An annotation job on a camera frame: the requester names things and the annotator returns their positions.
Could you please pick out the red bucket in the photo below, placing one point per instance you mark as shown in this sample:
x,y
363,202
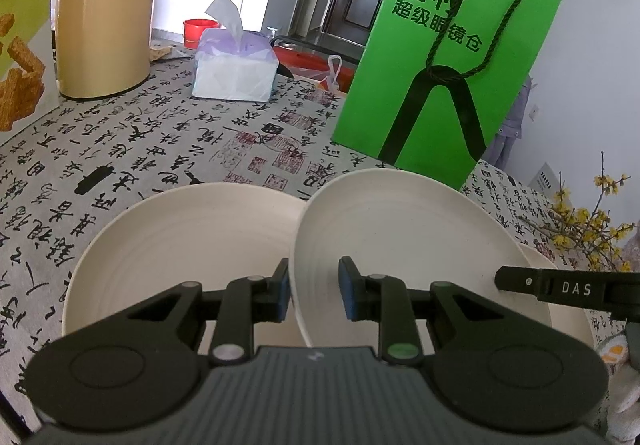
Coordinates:
x,y
197,32

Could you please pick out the white plastic bag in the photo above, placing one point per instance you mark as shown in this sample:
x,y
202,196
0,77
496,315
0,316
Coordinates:
x,y
336,75

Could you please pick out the white wall socket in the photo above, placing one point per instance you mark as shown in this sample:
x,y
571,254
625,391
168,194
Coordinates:
x,y
535,112

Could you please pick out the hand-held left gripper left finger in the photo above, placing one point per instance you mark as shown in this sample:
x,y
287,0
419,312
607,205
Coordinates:
x,y
282,292

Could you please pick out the beige thermos jug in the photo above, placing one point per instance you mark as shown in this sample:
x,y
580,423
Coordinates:
x,y
105,25

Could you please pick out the clear bottle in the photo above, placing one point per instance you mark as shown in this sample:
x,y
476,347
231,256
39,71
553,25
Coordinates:
x,y
272,31

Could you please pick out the white striped card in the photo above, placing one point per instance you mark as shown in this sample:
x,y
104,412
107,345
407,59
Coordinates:
x,y
544,176

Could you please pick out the yellow-green snack box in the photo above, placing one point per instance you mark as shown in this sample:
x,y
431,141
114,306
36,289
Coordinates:
x,y
25,50

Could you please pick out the calligraphy print tablecloth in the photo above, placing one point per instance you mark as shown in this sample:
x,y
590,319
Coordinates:
x,y
150,140

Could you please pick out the green paper bag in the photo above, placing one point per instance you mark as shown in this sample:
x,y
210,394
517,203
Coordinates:
x,y
440,90

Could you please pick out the red container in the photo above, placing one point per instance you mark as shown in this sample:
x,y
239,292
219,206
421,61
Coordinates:
x,y
310,61

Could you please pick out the cream plate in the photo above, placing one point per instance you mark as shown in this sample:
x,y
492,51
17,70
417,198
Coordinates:
x,y
175,235
570,325
400,225

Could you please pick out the yellow flower branch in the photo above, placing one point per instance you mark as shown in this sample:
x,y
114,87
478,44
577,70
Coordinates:
x,y
585,220

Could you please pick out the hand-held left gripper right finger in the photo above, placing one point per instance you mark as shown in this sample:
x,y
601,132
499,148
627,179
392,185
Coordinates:
x,y
347,292

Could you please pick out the brown snack packet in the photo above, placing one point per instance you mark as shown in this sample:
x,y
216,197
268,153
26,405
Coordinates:
x,y
167,52

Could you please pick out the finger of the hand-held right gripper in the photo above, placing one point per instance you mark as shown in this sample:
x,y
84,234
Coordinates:
x,y
550,286

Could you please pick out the tissue pack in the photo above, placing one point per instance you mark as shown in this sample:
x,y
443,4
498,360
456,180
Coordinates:
x,y
230,75

